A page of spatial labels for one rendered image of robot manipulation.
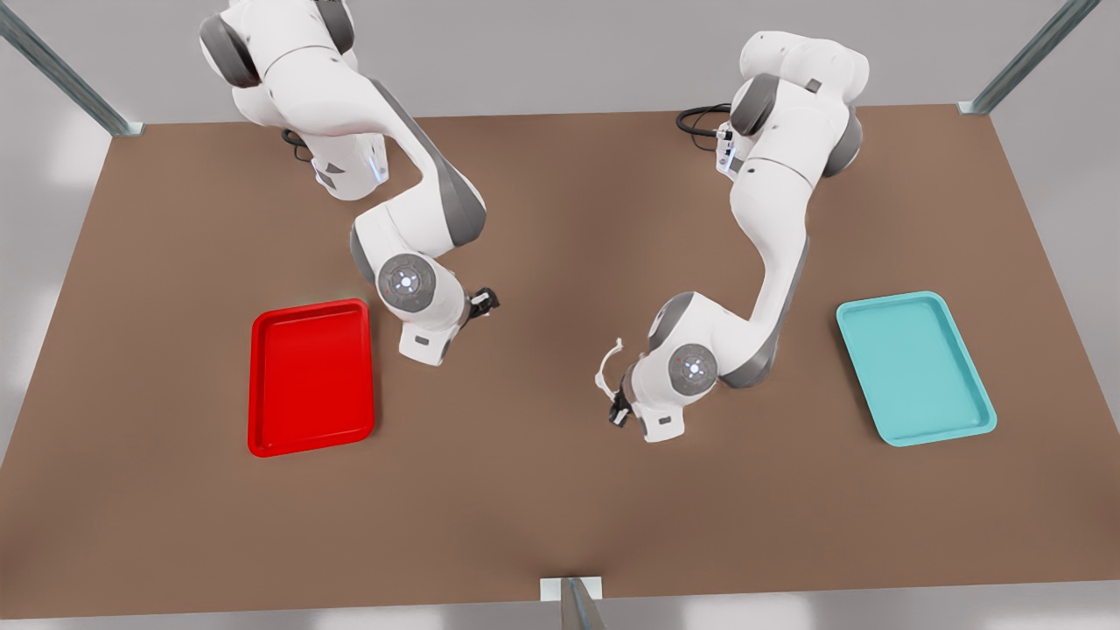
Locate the white drainage pipe clamp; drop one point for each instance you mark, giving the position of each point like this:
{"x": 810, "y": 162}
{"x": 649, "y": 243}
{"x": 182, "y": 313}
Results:
{"x": 605, "y": 369}

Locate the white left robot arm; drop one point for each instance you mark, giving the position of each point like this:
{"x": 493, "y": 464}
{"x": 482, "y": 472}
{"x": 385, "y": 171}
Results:
{"x": 779, "y": 210}

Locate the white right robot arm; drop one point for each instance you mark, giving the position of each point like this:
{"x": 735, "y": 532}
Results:
{"x": 350, "y": 96}

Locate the red rectangular tray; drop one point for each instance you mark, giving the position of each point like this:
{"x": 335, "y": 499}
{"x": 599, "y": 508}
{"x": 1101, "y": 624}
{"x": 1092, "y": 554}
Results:
{"x": 311, "y": 376}

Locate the teal rectangular tray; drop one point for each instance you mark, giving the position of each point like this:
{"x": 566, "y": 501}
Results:
{"x": 915, "y": 367}

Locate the silver frame post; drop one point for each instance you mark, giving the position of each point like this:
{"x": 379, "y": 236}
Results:
{"x": 61, "y": 74}
{"x": 577, "y": 604}
{"x": 1024, "y": 61}

